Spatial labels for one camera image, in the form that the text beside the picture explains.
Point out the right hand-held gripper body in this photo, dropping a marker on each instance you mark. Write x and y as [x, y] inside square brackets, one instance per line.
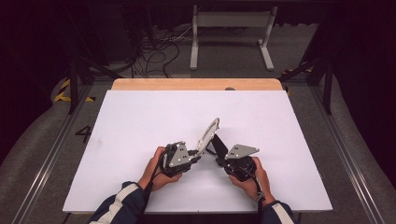
[241, 163]

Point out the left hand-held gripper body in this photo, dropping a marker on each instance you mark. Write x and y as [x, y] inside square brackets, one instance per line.
[179, 157]

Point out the white plate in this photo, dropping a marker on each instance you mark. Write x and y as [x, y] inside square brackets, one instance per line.
[208, 137]

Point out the person's right hand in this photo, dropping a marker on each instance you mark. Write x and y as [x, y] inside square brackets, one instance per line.
[258, 186]

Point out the person's left hand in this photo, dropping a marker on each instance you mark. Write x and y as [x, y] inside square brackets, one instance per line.
[155, 177]

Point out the white board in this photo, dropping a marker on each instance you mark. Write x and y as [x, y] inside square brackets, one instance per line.
[140, 118]

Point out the wooden table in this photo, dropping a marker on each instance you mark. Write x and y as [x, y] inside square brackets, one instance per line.
[186, 84]

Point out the grey table grommet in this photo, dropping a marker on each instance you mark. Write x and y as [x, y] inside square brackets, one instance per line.
[229, 89]

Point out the yellow black floor tape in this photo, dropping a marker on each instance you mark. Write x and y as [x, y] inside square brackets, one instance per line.
[295, 70]
[63, 90]

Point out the black metal stand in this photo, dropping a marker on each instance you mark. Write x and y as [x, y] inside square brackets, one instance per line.
[73, 84]
[327, 87]

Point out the white metal stand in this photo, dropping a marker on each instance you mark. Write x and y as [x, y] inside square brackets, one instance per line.
[232, 19]

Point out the aluminium rail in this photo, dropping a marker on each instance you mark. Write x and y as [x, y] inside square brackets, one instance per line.
[345, 149]
[49, 158]

